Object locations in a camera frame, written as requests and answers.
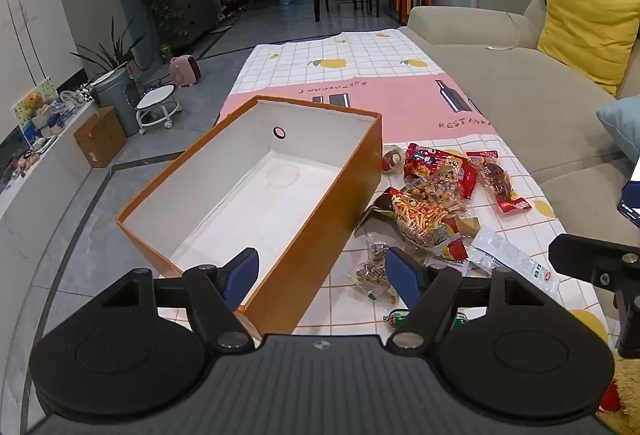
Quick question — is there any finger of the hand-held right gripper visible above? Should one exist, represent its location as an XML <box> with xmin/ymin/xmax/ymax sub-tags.
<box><xmin>547</xmin><ymin>233</ymin><xmax>640</xmax><ymax>359</ymax></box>

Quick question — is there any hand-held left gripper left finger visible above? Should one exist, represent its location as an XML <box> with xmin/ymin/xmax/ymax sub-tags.
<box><xmin>87</xmin><ymin>247</ymin><xmax>260</xmax><ymax>352</ymax></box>

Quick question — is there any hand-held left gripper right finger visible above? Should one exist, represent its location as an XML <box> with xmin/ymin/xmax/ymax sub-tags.
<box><xmin>384</xmin><ymin>245</ymin><xmax>557</xmax><ymax>352</ymax></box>

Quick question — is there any small clear nut packet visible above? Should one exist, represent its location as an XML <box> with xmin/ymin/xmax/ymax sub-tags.
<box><xmin>350</xmin><ymin>232</ymin><xmax>401</xmax><ymax>303</ymax></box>

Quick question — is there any green candy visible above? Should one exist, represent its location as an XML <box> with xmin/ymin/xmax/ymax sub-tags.
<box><xmin>384</xmin><ymin>307</ymin><xmax>472</xmax><ymax>332</ymax></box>

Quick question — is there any stick snack packet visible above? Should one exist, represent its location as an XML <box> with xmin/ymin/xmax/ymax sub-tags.
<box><xmin>391</xmin><ymin>192</ymin><xmax>482</xmax><ymax>266</ymax></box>

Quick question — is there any dark shiny snack packet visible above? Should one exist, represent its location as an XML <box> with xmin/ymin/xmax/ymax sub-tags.
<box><xmin>354</xmin><ymin>188</ymin><xmax>401</xmax><ymax>237</ymax></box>

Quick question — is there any orange cardboard box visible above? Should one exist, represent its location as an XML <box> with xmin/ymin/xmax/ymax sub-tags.
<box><xmin>116</xmin><ymin>95</ymin><xmax>383</xmax><ymax>338</ymax></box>

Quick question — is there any long white clear packet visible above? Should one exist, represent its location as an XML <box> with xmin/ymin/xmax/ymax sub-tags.
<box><xmin>467</xmin><ymin>225</ymin><xmax>561</xmax><ymax>296</ymax></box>

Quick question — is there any clear orange snack packet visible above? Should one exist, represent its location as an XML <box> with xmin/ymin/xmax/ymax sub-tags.
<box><xmin>411</xmin><ymin>162</ymin><xmax>476</xmax><ymax>218</ymax></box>

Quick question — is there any small round pastry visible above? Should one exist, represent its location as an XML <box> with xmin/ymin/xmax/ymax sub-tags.
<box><xmin>382</xmin><ymin>145</ymin><xmax>405</xmax><ymax>173</ymax></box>

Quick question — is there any dried meat packet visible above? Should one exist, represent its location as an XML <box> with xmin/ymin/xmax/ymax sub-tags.
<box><xmin>467</xmin><ymin>150</ymin><xmax>533</xmax><ymax>216</ymax></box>

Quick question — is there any yellow fuzzy cloth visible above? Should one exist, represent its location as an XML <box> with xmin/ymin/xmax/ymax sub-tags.
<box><xmin>595</xmin><ymin>355</ymin><xmax>640</xmax><ymax>421</ymax></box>

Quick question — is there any light blue cushion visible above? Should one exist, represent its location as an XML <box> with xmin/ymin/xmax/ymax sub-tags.
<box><xmin>595</xmin><ymin>94</ymin><xmax>640</xmax><ymax>166</ymax></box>

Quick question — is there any white rolling stool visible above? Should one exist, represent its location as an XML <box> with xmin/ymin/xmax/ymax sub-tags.
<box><xmin>136</xmin><ymin>84</ymin><xmax>181</xmax><ymax>136</ymax></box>

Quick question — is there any brown cardboard carton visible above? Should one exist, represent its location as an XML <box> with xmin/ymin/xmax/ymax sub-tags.
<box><xmin>73</xmin><ymin>105</ymin><xmax>128</xmax><ymax>168</ymax></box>

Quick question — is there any beige sofa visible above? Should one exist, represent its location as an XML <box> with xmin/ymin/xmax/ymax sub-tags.
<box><xmin>397</xmin><ymin>0</ymin><xmax>640</xmax><ymax>316</ymax></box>

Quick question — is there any grey trash bin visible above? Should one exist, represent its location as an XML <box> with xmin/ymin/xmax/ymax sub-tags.
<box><xmin>91</xmin><ymin>66</ymin><xmax>143</xmax><ymax>138</ymax></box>

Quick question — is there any printed tablecloth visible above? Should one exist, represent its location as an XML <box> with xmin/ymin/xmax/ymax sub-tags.
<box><xmin>215</xmin><ymin>28</ymin><xmax>613</xmax><ymax>351</ymax></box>

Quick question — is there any white media console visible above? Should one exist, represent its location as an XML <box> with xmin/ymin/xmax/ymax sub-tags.
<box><xmin>0</xmin><ymin>100</ymin><xmax>101</xmax><ymax>221</ymax></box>

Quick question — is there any yellow cushion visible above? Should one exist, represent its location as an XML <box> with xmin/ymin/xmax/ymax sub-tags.
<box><xmin>536</xmin><ymin>0</ymin><xmax>640</xmax><ymax>97</ymax></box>

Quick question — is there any pile of small toys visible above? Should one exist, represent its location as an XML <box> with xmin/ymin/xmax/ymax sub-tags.
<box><xmin>0</xmin><ymin>88</ymin><xmax>96</xmax><ymax>181</ymax></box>

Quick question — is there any long-leaf potted plant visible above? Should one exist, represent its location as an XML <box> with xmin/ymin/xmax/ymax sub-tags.
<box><xmin>70</xmin><ymin>18</ymin><xmax>146</xmax><ymax>76</ymax></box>

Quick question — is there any teddy bear photo card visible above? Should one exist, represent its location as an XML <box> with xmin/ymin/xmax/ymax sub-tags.
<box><xmin>12</xmin><ymin>76</ymin><xmax>58</xmax><ymax>126</ymax></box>

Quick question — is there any dark grey cabinet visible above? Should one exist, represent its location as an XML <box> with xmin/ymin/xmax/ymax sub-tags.
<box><xmin>165</xmin><ymin>0</ymin><xmax>218</xmax><ymax>53</ymax></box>

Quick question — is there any white charging cable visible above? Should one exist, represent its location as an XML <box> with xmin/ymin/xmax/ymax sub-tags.
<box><xmin>487</xmin><ymin>10</ymin><xmax>521</xmax><ymax>51</ymax></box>

